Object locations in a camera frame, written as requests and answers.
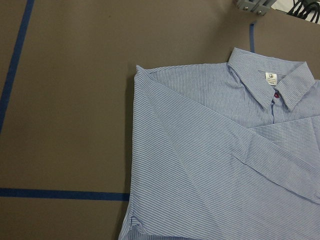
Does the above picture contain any blue striped button-up shirt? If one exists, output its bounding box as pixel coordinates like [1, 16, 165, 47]
[119, 48, 320, 240]

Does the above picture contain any grey metal bracket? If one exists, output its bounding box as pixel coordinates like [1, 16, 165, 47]
[233, 0, 276, 16]

